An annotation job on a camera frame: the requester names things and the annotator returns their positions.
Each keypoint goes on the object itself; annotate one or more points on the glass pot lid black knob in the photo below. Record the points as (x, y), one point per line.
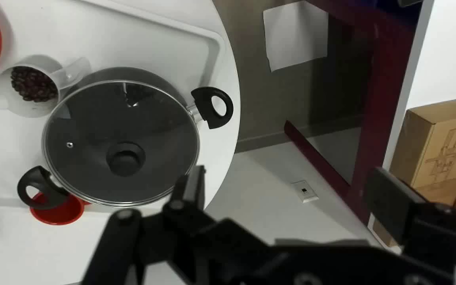
(123, 142)

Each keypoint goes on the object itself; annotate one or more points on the white paper sheet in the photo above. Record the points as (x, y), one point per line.
(294, 33)

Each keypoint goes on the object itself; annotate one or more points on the floor socket plate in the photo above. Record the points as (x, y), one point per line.
(305, 190)

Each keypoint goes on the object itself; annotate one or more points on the dark red desk frame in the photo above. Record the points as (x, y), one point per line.
(387, 79)

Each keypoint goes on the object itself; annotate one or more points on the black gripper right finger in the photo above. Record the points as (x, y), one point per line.
(395, 202)

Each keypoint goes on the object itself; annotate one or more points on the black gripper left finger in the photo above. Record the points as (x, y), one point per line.
(194, 187)

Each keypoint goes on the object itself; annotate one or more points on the small red cup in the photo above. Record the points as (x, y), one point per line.
(60, 214)

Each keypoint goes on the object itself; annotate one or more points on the black cooking pot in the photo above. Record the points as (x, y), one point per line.
(213, 104)

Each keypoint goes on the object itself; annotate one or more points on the small printed cardboard box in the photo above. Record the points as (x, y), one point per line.
(440, 147)

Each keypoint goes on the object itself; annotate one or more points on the clear plastic measuring jug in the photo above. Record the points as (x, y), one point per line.
(31, 84)

